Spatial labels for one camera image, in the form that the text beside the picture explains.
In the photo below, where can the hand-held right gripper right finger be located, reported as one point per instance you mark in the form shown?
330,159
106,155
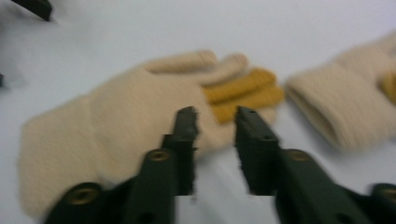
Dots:
255,146

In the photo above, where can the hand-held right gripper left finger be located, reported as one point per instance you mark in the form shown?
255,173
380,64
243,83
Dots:
186,137

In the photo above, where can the beige knitted glove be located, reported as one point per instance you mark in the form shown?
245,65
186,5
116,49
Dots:
124,112
342,99

